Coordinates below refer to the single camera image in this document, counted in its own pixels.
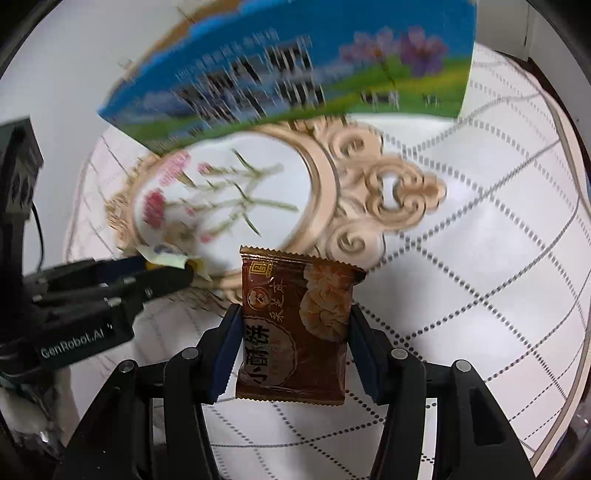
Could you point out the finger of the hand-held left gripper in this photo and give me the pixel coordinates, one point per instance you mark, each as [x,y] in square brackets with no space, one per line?
[161,284]
[124,265]

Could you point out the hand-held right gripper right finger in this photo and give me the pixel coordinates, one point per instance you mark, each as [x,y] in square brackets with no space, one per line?
[364,355]

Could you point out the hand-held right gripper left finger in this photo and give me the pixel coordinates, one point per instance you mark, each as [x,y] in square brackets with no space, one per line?
[226,350]

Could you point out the small yellow white packet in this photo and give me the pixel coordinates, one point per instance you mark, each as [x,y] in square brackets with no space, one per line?
[161,255]

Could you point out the brown pastry packet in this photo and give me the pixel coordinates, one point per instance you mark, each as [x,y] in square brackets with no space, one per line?
[295,332]

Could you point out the cardboard box with blue print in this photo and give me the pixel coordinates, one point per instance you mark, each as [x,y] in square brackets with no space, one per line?
[277,69]

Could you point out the white crumpled cloth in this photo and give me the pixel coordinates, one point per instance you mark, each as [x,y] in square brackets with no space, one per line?
[23,410]

